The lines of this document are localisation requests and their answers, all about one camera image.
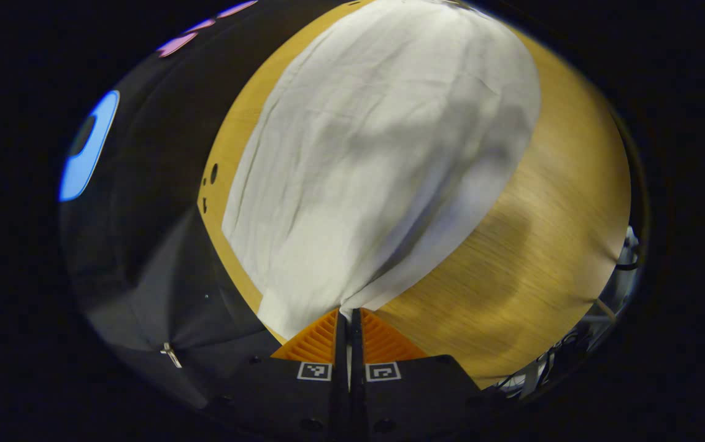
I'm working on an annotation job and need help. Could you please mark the black backdrop cloth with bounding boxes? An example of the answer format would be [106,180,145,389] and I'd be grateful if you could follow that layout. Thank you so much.
[60,0,359,409]

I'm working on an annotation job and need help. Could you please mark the white jeans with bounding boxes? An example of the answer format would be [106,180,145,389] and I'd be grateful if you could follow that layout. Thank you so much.
[222,0,542,341]

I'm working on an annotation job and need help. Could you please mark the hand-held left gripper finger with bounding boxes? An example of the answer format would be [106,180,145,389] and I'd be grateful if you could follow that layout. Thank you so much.
[205,308,351,442]
[351,308,501,442]

